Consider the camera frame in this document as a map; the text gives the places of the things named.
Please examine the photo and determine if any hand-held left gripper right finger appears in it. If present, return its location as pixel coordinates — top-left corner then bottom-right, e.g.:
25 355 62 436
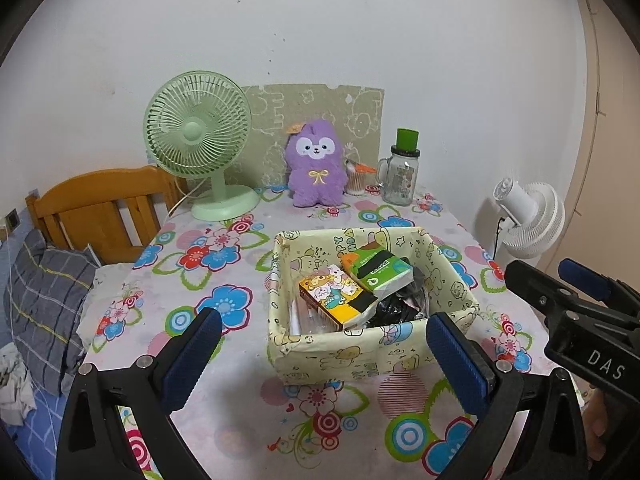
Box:
426 311 593 480

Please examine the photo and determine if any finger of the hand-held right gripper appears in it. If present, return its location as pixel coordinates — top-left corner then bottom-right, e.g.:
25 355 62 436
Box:
504 259 640 333
558 258 640 317

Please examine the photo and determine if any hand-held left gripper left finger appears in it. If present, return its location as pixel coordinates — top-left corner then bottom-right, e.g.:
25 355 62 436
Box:
56 307 223 480

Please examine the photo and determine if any black plastic bag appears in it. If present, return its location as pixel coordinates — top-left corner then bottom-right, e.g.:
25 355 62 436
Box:
370 265 431 328

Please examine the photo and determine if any yellow cartoon storage box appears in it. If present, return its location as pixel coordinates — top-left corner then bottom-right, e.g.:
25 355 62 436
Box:
266 226 482 386

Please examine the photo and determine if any green tissue pack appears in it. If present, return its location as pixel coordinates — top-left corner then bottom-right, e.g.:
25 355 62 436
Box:
341 242 415 295

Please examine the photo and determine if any pink packet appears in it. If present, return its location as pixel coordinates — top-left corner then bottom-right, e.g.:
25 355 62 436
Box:
287 297 341 336

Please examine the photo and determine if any cartoon bear tissue pack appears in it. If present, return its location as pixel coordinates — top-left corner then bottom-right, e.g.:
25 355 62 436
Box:
298 266 379 332

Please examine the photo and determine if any person's right hand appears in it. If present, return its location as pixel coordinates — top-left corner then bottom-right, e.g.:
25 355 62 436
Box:
582 392 608 461

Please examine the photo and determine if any white standing fan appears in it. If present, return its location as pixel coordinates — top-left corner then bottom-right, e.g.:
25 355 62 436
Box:
487 180 566 263

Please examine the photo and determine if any beige door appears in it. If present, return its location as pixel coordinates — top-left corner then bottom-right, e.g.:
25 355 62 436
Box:
547 0 640 291

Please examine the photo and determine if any grey plaid blanket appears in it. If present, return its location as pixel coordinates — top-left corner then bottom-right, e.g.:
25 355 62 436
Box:
2 230 101 396

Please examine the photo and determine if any glass jar with green lid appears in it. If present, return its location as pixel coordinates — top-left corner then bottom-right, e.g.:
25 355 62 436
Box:
375 128 422 206

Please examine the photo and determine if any blue bed sheet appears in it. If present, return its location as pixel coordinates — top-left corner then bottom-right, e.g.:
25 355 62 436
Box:
0 390 66 480

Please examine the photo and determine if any white crumpled cloth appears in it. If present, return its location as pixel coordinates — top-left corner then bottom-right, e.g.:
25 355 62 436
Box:
0 342 33 426

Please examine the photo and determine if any cotton swab jar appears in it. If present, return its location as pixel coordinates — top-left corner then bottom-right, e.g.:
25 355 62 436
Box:
346 160 376 197

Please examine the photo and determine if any purple plush toy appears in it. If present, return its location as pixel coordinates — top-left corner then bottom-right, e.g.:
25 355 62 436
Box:
284 116 350 209

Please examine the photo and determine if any green desk fan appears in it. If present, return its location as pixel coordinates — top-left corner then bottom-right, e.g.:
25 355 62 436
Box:
143 71 261 222

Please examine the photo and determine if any printed cardboard board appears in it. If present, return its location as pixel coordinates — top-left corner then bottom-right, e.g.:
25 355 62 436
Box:
242 84 386 188

